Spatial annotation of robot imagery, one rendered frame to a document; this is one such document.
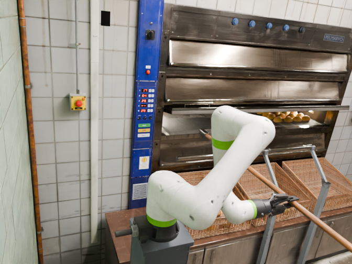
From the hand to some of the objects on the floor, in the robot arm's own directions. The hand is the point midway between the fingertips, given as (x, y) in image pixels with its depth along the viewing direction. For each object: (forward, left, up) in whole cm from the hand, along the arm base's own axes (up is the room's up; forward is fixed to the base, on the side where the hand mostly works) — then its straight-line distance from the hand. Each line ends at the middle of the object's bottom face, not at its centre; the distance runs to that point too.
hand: (291, 201), depth 151 cm
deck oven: (+47, +193, -118) cm, 231 cm away
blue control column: (-50, +192, -118) cm, 231 cm away
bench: (+43, +70, -118) cm, 143 cm away
